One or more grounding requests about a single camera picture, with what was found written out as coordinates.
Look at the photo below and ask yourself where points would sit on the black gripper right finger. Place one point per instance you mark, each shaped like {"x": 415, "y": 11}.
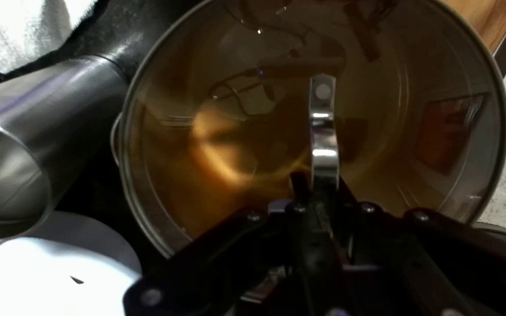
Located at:
{"x": 439, "y": 252}

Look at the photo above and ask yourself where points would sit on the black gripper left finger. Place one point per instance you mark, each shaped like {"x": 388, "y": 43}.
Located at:
{"x": 206, "y": 264}

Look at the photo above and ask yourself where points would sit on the white round plate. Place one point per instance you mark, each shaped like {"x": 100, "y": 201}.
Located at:
{"x": 42, "y": 274}

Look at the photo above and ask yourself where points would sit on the black food pieces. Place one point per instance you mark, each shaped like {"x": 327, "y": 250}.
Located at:
{"x": 77, "y": 280}

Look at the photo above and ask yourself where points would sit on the stainless steel tumbler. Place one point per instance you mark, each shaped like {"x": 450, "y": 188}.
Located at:
{"x": 42, "y": 129}

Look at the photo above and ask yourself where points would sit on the white crumpled cloth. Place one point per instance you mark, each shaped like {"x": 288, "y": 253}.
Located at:
{"x": 12, "y": 29}

